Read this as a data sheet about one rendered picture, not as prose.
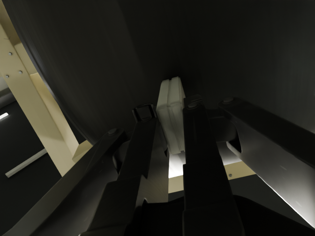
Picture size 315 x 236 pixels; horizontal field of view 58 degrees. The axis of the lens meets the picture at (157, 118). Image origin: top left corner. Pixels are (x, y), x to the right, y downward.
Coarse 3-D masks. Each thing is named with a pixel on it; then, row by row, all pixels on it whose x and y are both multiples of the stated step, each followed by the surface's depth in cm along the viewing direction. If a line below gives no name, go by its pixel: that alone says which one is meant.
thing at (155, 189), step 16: (144, 112) 15; (144, 128) 14; (144, 144) 12; (160, 144) 14; (128, 160) 11; (144, 160) 11; (160, 160) 13; (128, 176) 10; (144, 176) 10; (160, 176) 12; (112, 192) 9; (128, 192) 8; (144, 192) 9; (160, 192) 11; (96, 208) 8; (112, 208) 8; (128, 208) 8; (96, 224) 7; (112, 224) 7; (128, 224) 7
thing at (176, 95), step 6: (174, 78) 22; (174, 84) 20; (180, 84) 20; (174, 90) 18; (180, 90) 18; (174, 96) 17; (180, 96) 17; (174, 102) 16; (180, 102) 16; (174, 108) 16; (180, 108) 16; (174, 114) 16; (180, 114) 16; (174, 120) 16; (180, 120) 16; (180, 126) 16; (180, 132) 16; (180, 138) 16; (180, 144) 16
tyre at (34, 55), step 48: (48, 0) 20; (96, 0) 20; (144, 0) 20; (192, 0) 20; (240, 0) 20; (288, 0) 20; (48, 48) 22; (96, 48) 21; (144, 48) 21; (192, 48) 21; (240, 48) 21; (288, 48) 21; (96, 96) 24; (144, 96) 24; (240, 96) 24; (288, 96) 25
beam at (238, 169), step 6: (240, 162) 84; (228, 168) 86; (234, 168) 85; (240, 168) 85; (246, 168) 85; (228, 174) 87; (234, 174) 87; (240, 174) 87; (246, 174) 86; (252, 174) 87; (174, 180) 88; (180, 180) 88; (168, 186) 89; (174, 186) 89; (180, 186) 89; (168, 192) 91
